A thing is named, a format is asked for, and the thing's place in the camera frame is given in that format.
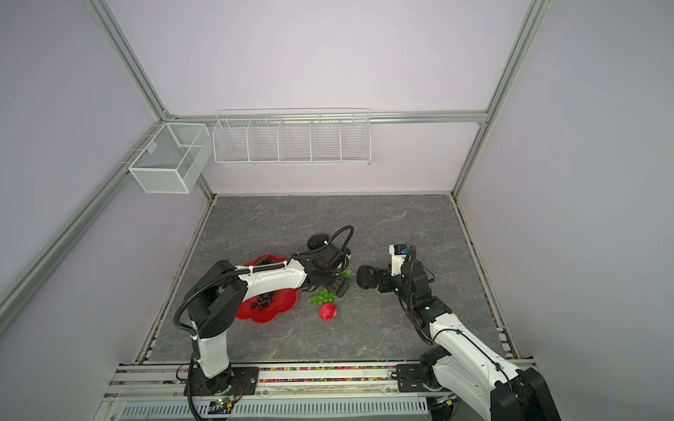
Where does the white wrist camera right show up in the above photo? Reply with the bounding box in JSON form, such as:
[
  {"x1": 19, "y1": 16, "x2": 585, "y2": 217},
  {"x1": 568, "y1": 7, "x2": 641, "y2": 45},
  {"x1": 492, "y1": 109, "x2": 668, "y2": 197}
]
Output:
[{"x1": 389, "y1": 243, "x2": 415, "y2": 276}]

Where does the dark purple grape bunch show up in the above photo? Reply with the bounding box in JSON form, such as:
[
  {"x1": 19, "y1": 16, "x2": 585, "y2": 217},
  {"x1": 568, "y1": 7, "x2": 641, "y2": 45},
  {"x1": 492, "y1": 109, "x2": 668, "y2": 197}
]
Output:
[{"x1": 250, "y1": 292, "x2": 277, "y2": 312}]

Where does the white mesh wall basket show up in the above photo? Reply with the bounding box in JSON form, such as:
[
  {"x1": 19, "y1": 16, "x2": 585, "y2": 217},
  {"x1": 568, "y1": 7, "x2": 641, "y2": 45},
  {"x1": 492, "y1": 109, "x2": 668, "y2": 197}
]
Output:
[{"x1": 129, "y1": 123, "x2": 212, "y2": 194}]

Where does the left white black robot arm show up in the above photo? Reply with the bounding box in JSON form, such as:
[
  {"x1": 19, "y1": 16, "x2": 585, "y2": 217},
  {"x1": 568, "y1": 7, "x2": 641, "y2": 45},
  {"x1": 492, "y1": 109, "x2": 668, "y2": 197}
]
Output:
[{"x1": 172, "y1": 225, "x2": 355, "y2": 395}]

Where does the black avocado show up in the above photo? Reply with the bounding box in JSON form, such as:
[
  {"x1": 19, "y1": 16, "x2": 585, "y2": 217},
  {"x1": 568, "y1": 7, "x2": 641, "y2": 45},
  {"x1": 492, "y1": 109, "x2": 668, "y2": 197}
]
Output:
[{"x1": 356, "y1": 265, "x2": 373, "y2": 289}]

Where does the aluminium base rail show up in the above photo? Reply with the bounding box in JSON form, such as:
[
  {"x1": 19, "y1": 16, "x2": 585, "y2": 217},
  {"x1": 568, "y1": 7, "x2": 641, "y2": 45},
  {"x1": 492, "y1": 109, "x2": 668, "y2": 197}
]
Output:
[{"x1": 94, "y1": 360, "x2": 535, "y2": 421}]

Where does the green grape bunch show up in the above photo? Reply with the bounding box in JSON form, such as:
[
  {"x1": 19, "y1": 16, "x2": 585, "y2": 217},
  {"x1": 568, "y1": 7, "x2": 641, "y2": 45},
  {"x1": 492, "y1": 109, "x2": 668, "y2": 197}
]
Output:
[{"x1": 308, "y1": 269, "x2": 355, "y2": 306}]

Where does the white wire wall rack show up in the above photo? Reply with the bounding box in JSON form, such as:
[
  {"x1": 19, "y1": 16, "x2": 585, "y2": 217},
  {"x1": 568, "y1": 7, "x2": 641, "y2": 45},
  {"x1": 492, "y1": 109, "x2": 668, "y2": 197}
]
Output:
[{"x1": 212, "y1": 108, "x2": 372, "y2": 165}]

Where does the red flower-shaped fruit bowl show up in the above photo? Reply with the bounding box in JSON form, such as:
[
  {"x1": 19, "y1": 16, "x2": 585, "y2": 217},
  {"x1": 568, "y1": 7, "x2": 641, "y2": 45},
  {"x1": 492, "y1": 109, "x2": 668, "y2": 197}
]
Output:
[{"x1": 236, "y1": 254, "x2": 305, "y2": 325}]

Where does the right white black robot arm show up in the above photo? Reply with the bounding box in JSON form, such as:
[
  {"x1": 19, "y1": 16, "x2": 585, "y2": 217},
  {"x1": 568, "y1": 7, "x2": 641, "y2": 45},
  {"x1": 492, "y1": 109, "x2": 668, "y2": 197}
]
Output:
[{"x1": 357, "y1": 244, "x2": 561, "y2": 420}]

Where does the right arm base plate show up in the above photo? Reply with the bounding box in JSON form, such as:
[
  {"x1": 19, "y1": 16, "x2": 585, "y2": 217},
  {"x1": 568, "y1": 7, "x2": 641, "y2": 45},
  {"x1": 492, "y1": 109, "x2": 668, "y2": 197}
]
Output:
[{"x1": 391, "y1": 363, "x2": 435, "y2": 393}]

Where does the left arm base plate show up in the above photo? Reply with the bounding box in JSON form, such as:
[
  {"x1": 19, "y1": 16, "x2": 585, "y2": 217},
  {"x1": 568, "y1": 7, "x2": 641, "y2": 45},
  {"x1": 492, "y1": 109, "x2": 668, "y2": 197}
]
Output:
[{"x1": 184, "y1": 366, "x2": 260, "y2": 397}]

